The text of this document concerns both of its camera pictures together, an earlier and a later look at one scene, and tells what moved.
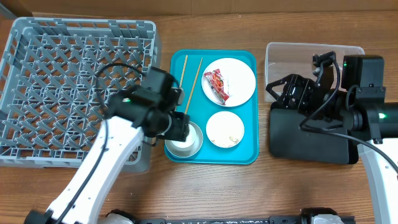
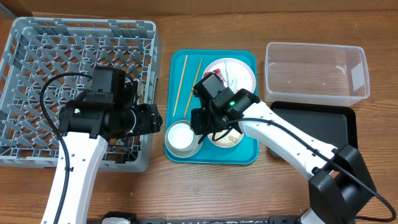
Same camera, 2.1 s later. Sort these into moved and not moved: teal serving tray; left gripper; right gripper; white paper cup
Moved: left gripper; right gripper
Not moved: teal serving tray; white paper cup
